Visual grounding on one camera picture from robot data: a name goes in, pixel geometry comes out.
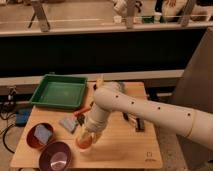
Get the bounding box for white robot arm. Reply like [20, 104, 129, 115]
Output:
[77, 82, 213, 150]

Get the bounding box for maroon bowl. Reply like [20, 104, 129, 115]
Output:
[39, 141, 72, 171]

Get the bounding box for grey blue sponge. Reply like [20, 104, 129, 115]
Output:
[59, 117, 78, 133]

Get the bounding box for black cables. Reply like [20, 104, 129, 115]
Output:
[0, 99, 18, 154]

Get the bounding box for orange handled brush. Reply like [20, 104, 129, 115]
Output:
[73, 103, 93, 125]

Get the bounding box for blue box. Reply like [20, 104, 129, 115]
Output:
[15, 108, 31, 127]

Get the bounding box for orange apple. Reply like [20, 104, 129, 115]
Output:
[76, 136, 92, 150]

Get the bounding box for green plastic tray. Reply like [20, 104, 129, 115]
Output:
[30, 74, 87, 109]

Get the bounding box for blue sponge in bowl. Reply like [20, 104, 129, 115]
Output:
[34, 125, 52, 144]

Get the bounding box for brown bowl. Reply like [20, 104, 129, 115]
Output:
[26, 123, 54, 149]

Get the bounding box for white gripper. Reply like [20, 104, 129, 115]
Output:
[77, 127, 102, 144]

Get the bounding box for black brown block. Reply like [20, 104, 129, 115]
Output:
[123, 113, 145, 132]

